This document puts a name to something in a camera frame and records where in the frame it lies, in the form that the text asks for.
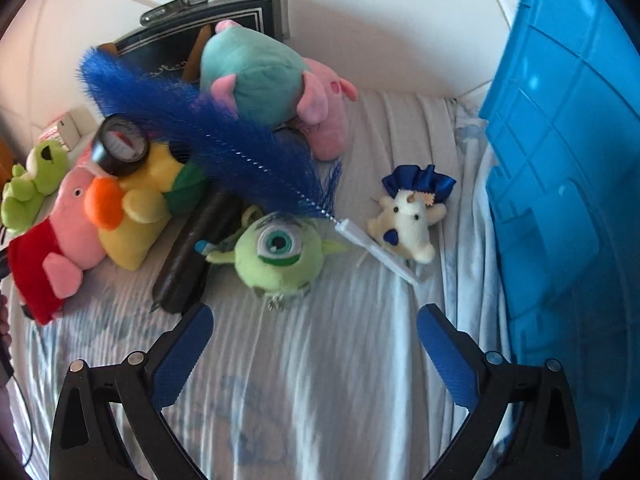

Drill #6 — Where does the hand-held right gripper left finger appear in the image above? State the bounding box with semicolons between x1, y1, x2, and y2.
49;302;216;480

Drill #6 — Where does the green frog plush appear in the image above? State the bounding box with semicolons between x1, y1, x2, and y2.
0;140;71;235

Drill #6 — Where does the green one-eyed monster plush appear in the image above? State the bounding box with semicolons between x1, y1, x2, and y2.
205;205;351;311

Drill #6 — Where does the white mouse plush blue bow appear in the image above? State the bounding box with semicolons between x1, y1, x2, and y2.
367;164;458;265

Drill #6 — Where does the striped white bed sheet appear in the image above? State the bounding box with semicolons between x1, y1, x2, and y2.
10;91;516;480

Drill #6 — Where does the black gift box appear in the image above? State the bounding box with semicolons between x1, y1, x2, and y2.
97;0;292;81

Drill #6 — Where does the pink pig plush teal dress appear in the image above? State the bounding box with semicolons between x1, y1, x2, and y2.
199;19;360;162

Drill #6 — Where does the white padded wooden headboard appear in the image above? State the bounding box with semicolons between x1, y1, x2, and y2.
0;0;526;136

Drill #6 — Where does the small pink white box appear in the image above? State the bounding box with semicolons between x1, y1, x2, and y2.
39;110;98;156

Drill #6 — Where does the pink pig plush red dress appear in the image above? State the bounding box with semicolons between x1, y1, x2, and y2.
7;166;108;326

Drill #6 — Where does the blue plastic crate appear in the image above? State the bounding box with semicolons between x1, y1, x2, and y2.
479;0;640;480

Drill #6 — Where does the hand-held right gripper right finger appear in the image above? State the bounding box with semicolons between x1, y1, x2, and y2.
416;302;583;480

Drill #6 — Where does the black folded umbrella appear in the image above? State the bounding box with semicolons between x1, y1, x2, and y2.
150;187;251;315

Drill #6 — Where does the yellow duck plush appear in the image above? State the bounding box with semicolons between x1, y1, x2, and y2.
84;142;211;272

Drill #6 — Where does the black tape roll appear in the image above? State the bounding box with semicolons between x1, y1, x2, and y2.
90;115;151;178

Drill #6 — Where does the blue bottle brush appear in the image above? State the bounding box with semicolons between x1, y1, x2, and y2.
77;46;421;287

